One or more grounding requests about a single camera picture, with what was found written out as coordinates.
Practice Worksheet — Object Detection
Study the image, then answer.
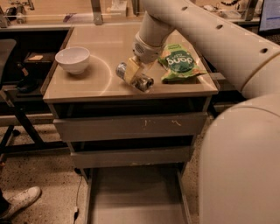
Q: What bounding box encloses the white ceramic bowl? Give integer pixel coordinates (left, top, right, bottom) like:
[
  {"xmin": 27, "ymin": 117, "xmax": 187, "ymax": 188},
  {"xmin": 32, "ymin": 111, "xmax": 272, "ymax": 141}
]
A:
[{"xmin": 55, "ymin": 46, "xmax": 90, "ymax": 74}]

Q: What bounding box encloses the grey open bottom drawer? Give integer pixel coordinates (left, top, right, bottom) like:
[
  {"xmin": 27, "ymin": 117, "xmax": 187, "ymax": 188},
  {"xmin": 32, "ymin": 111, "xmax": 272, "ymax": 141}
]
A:
[{"xmin": 84, "ymin": 165, "xmax": 192, "ymax": 224}]

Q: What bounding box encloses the grey drawer cabinet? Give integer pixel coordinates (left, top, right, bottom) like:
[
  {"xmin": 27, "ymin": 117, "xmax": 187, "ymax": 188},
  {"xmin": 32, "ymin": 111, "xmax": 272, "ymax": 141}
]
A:
[{"xmin": 44, "ymin": 24, "xmax": 218, "ymax": 179}]

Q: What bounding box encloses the grey top drawer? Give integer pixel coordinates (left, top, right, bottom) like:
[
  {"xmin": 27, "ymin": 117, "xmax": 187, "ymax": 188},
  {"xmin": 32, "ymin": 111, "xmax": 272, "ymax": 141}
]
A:
[{"xmin": 53, "ymin": 112, "xmax": 207, "ymax": 142}]

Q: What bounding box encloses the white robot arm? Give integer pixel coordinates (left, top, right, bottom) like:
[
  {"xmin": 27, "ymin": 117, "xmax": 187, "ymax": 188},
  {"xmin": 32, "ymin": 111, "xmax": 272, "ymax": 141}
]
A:
[{"xmin": 133, "ymin": 0, "xmax": 280, "ymax": 224}]

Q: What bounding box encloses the redbull can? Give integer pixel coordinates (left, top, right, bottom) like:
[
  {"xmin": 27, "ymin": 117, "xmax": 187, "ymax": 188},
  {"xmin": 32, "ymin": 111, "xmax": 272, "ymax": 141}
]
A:
[{"xmin": 115, "ymin": 62, "xmax": 154, "ymax": 92}]

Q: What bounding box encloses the green chip bag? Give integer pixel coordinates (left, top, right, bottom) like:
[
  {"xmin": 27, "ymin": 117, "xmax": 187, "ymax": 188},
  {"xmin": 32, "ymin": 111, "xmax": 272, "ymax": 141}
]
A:
[{"xmin": 157, "ymin": 44, "xmax": 207, "ymax": 83}]

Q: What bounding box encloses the black floor cable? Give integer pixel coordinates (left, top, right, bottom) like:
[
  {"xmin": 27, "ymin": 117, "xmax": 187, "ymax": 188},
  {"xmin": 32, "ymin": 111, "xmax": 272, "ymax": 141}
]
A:
[{"xmin": 72, "ymin": 174, "xmax": 84, "ymax": 224}]

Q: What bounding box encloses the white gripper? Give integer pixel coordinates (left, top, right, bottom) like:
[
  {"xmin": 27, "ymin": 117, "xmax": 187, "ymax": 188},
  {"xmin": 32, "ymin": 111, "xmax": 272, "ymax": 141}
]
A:
[{"xmin": 124, "ymin": 32, "xmax": 164, "ymax": 84}]

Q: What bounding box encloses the grey middle drawer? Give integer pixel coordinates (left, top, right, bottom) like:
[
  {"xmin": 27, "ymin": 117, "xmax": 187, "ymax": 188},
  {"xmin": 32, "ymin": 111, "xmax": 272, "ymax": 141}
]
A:
[{"xmin": 71, "ymin": 146, "xmax": 193, "ymax": 168}]

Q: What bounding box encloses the white sneaker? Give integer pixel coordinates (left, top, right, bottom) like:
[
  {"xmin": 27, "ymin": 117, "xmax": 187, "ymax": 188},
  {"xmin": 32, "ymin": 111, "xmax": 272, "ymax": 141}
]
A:
[{"xmin": 0, "ymin": 186, "xmax": 42, "ymax": 221}]

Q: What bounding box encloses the laptop computer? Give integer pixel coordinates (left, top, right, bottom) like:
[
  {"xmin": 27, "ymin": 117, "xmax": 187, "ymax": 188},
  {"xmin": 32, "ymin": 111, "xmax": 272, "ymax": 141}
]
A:
[{"xmin": 258, "ymin": 0, "xmax": 280, "ymax": 37}]

